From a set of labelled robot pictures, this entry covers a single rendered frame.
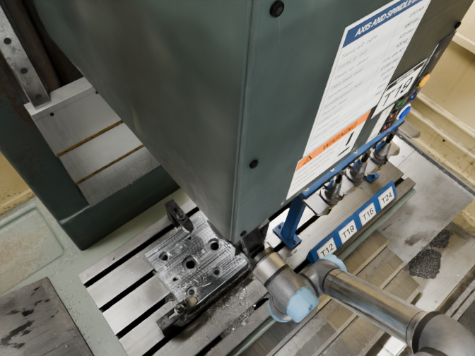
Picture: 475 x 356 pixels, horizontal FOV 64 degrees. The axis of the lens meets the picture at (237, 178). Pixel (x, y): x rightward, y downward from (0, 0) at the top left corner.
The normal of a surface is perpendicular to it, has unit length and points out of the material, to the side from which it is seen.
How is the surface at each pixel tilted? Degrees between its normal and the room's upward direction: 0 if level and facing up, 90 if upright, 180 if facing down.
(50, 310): 24
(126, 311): 0
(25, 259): 0
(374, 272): 7
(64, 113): 91
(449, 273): 17
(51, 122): 90
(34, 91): 90
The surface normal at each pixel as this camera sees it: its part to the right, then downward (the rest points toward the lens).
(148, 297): 0.05, -0.54
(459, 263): -0.14, -0.71
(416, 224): -0.27, -0.28
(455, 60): -0.77, 0.52
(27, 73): 0.64, 0.67
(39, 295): 0.36, -0.70
